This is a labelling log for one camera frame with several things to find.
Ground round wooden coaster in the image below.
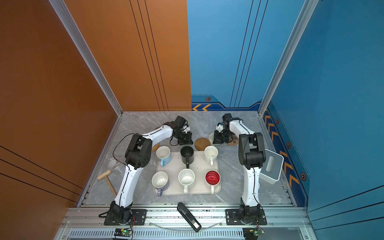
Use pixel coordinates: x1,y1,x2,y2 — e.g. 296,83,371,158
195,138,211,151

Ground black stapler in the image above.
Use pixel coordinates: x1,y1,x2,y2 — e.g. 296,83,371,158
177,202,202,233

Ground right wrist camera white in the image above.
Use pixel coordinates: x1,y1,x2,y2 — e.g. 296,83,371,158
216,124,224,133

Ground wooden mallet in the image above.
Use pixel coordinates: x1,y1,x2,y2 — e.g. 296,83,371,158
97,170,117,197

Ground right circuit board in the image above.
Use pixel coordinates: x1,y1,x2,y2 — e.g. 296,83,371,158
243,228,260,240

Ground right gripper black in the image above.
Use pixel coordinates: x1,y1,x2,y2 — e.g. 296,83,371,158
213,129,234,144

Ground cork paw print coaster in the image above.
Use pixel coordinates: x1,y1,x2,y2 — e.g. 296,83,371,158
227,135,239,146

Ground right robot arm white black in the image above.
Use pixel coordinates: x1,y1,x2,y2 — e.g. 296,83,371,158
213,114,266,225

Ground light blue mug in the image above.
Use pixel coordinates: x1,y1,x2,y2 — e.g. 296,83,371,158
156,146,172,167

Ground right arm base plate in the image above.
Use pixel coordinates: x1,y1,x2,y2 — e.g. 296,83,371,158
225,209,268,226

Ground left green circuit board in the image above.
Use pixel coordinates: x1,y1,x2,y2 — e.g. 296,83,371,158
113,228,134,240

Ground clear plastic jar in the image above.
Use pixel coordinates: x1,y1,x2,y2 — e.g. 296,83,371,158
108,158,126,175

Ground beige serving tray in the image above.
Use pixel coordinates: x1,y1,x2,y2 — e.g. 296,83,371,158
154,151,222,197

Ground rattan woven coaster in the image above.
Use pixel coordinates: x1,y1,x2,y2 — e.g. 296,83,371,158
152,143,160,152

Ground white mug purple handle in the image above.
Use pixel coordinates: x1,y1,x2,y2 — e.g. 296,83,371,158
152,172,169,197

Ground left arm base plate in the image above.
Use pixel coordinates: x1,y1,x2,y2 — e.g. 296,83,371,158
104,209,147,227

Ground white mug top right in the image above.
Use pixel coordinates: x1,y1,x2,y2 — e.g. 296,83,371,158
204,146,219,166

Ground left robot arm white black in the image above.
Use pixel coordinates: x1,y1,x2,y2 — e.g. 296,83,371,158
104,116,193,226

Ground black mug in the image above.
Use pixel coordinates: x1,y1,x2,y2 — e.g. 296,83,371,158
181,146,194,169

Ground white multicolour woven coaster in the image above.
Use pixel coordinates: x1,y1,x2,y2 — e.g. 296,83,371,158
209,133,215,145

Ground red inside white mug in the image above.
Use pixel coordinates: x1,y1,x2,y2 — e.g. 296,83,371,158
205,170,221,195

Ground white tissue box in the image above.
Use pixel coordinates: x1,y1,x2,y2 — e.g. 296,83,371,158
260,149,284,185

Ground white mug centre front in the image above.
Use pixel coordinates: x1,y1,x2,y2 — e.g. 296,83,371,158
178,169,196,195

